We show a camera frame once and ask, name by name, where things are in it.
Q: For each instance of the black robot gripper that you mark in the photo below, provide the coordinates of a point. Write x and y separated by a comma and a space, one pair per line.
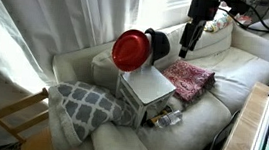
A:
200, 11

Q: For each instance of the dark grey fedora hat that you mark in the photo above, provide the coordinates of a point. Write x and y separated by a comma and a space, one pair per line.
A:
160, 44

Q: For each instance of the red sequin hat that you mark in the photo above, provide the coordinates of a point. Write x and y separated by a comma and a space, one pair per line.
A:
130, 50

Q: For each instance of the cream fabric sofa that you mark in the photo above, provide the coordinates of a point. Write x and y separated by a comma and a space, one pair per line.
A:
238, 58

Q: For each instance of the yellow black object under chair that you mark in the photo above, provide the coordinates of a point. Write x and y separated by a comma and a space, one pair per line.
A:
152, 121

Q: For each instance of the floral cushion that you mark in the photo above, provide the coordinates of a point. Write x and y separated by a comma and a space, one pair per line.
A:
220, 21

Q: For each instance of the red patterned folded blanket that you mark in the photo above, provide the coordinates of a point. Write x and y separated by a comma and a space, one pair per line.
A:
190, 81

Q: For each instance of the clear plastic water bottle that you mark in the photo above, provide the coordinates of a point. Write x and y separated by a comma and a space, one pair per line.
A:
169, 119

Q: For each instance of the cream back cushion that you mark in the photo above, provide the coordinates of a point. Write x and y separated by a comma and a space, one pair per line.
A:
104, 71

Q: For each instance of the light wooden table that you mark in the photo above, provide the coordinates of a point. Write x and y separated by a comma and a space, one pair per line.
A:
246, 125

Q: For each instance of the grey white patterned pillow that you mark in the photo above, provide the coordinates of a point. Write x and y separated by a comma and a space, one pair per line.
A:
76, 109

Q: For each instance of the white curtain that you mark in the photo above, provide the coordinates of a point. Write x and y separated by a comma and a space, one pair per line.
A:
32, 32

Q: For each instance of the wooden folding chair frame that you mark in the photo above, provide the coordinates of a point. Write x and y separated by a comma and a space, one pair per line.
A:
20, 106

